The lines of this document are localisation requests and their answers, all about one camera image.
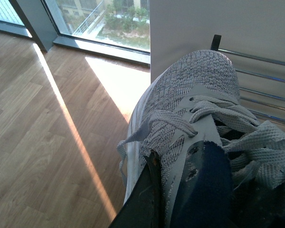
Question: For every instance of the grey knit sneaker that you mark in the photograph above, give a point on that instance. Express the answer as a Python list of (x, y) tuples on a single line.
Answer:
[(197, 99)]

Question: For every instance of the grey window frame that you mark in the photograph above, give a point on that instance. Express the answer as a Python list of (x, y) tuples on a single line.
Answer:
[(118, 29)]

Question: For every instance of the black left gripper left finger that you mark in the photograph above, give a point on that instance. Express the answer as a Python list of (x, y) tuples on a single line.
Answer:
[(143, 208)]

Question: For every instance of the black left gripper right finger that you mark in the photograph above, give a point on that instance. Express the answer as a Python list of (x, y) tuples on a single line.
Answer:
[(206, 197)]

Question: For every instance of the black metal shoe rack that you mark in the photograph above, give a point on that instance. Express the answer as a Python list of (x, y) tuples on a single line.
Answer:
[(262, 83)]

